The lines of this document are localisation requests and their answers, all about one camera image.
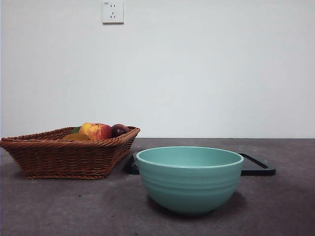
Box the teal ribbed bowl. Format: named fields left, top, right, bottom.
left=135, top=146, right=245, bottom=217

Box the brown kiwifruit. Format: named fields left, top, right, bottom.
left=63, top=133, right=91, bottom=141

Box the dark rectangular tray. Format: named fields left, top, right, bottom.
left=125, top=151, right=276, bottom=177

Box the red yellow apple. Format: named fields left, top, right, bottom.
left=78, top=122, right=113, bottom=141

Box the dark red plum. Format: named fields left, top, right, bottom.
left=111, top=123, right=130, bottom=138

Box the brown wicker basket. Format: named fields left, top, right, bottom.
left=0, top=126, right=141, bottom=180

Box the white wall socket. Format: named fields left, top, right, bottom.
left=102, top=0, right=125, bottom=25

